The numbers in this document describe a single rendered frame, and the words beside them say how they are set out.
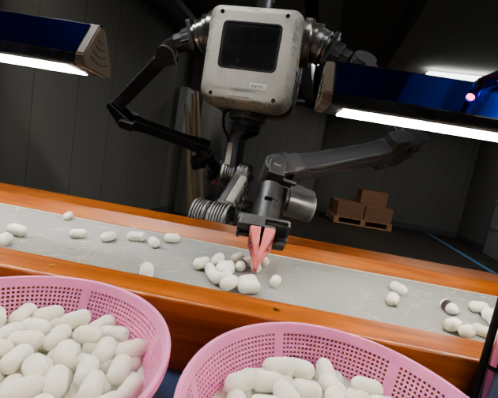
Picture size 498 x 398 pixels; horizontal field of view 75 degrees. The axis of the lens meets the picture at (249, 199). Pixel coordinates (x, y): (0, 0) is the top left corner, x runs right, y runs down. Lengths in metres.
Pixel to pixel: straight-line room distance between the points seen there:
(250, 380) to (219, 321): 0.09
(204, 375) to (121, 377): 0.07
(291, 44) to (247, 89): 0.20
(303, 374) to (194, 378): 0.13
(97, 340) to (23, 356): 0.06
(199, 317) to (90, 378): 0.14
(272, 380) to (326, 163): 0.54
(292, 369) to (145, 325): 0.16
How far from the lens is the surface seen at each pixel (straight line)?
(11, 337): 0.41
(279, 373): 0.38
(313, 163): 0.76
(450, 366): 0.48
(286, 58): 1.16
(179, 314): 0.43
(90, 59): 0.58
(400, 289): 0.69
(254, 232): 0.59
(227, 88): 1.18
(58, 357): 0.37
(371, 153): 0.88
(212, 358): 0.34
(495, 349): 0.47
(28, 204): 0.95
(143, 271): 0.52
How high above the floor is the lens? 0.95
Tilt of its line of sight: 7 degrees down
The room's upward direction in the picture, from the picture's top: 10 degrees clockwise
